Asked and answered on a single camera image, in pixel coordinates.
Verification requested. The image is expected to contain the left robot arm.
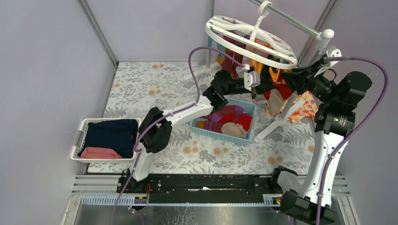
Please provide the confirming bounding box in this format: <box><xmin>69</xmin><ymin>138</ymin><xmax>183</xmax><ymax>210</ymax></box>
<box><xmin>127</xmin><ymin>67</ymin><xmax>276</xmax><ymax>193</ymax></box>

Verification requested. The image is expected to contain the red santa sock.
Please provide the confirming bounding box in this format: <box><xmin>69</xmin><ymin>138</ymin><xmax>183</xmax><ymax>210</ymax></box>
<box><xmin>219</xmin><ymin>113</ymin><xmax>253</xmax><ymax>131</ymax></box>

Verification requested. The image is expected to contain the red beige sock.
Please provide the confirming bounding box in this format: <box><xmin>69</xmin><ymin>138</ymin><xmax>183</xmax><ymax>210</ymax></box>
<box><xmin>266</xmin><ymin>89</ymin><xmax>285</xmax><ymax>117</ymax></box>
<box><xmin>221</xmin><ymin>122</ymin><xmax>248</xmax><ymax>138</ymax></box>

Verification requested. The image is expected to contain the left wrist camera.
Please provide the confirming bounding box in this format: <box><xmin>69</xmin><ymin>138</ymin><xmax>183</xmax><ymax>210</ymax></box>
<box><xmin>242</xmin><ymin>64</ymin><xmax>260</xmax><ymax>91</ymax></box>

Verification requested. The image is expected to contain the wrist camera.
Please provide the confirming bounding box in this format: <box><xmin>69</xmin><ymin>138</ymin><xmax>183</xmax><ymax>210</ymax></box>
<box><xmin>242</xmin><ymin>64</ymin><xmax>260</xmax><ymax>91</ymax></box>
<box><xmin>315</xmin><ymin>45</ymin><xmax>342</xmax><ymax>77</ymax></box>

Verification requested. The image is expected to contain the purple patchwork sock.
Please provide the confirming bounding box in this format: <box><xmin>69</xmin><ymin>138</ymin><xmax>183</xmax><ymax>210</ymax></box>
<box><xmin>196</xmin><ymin>105</ymin><xmax>244</xmax><ymax>133</ymax></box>

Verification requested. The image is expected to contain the metal drying rack stand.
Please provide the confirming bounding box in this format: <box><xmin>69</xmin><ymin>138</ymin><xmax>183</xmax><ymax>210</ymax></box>
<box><xmin>172</xmin><ymin>1</ymin><xmax>334</xmax><ymax>143</ymax></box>

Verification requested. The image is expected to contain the pink folded cloth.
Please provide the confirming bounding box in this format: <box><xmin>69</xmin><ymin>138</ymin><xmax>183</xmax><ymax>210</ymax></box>
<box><xmin>80</xmin><ymin>147</ymin><xmax>122</xmax><ymax>159</ymax></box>

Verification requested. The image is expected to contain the purple patterned sock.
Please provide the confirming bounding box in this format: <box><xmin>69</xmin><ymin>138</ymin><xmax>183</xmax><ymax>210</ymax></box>
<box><xmin>217</xmin><ymin>36</ymin><xmax>246</xmax><ymax>78</ymax></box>

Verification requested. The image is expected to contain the blue plastic basket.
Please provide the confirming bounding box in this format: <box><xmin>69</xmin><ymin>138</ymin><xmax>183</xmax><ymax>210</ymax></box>
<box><xmin>190</xmin><ymin>97</ymin><xmax>257</xmax><ymax>145</ymax></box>

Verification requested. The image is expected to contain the navy folded cloth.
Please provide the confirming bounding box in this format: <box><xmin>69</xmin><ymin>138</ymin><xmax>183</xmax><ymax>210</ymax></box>
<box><xmin>77</xmin><ymin>119</ymin><xmax>138</xmax><ymax>158</ymax></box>

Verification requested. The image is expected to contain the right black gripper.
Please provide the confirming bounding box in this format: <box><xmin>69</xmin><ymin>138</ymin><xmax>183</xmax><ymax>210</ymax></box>
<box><xmin>279</xmin><ymin>59</ymin><xmax>338</xmax><ymax>105</ymax></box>

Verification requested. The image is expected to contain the orange floral cloth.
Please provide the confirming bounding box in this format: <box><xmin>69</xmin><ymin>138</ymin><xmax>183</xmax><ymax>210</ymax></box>
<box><xmin>280</xmin><ymin>91</ymin><xmax>318</xmax><ymax>123</ymax></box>

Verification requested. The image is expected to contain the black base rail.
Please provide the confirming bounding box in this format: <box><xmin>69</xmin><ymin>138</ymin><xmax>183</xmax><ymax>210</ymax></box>
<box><xmin>116</xmin><ymin>173</ymin><xmax>283</xmax><ymax>204</ymax></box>

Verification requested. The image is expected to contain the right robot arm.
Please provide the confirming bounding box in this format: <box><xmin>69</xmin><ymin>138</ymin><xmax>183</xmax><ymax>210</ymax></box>
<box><xmin>269</xmin><ymin>69</ymin><xmax>372</xmax><ymax>225</ymax></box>

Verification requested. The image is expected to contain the white clip hanger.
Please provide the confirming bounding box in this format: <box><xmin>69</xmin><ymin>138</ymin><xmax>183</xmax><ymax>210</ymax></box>
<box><xmin>205</xmin><ymin>0</ymin><xmax>298</xmax><ymax>70</ymax></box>

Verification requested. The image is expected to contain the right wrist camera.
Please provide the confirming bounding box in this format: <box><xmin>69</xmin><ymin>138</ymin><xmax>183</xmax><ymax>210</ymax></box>
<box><xmin>315</xmin><ymin>45</ymin><xmax>342</xmax><ymax>77</ymax></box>

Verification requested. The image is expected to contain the white plastic basket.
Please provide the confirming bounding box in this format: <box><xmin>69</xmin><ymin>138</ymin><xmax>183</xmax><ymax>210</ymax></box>
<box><xmin>70</xmin><ymin>118</ymin><xmax>141</xmax><ymax>164</ymax></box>

